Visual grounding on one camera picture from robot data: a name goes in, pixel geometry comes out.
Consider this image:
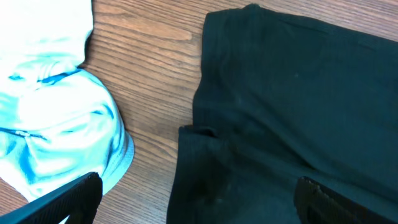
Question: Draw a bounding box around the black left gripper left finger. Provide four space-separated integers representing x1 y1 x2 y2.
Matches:
1 172 103 224

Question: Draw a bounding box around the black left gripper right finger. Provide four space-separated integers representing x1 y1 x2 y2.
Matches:
294 177 395 224

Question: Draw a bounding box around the black t-shirt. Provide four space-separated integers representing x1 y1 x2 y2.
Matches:
167 4 397 223

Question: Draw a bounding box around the light blue t-shirt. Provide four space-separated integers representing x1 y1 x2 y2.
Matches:
1 0 134 201

